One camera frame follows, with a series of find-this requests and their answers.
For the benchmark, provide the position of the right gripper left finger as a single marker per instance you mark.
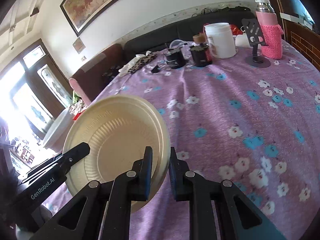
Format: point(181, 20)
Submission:
point(102, 210)

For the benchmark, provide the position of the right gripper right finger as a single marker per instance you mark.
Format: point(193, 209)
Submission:
point(217, 210)

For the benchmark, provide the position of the white bowl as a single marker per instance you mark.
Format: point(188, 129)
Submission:
point(57, 133)

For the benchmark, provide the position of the red glass plate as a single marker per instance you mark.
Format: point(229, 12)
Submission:
point(76, 109)

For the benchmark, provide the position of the purple floral tablecloth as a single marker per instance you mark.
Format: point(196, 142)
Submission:
point(258, 127)

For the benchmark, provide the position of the maroon armchair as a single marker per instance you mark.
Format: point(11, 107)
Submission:
point(90, 79)

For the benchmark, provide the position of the dark jar with cork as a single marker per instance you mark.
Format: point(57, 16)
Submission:
point(200, 51)

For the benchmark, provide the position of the black tin can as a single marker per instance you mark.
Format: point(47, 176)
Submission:
point(174, 58)

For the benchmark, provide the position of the white plastic jar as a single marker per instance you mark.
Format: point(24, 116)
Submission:
point(220, 40)

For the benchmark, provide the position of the black phone stand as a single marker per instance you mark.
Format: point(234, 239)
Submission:
point(255, 38)

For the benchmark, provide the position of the red plastic bag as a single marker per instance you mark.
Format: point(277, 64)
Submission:
point(235, 30)

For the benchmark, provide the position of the pink knitted thermos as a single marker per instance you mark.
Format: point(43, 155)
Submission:
point(272, 31)

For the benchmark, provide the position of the wooden radiator cabinet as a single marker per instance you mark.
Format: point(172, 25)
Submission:
point(301, 37)

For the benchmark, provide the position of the black sofa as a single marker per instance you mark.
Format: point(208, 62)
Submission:
point(184, 30)

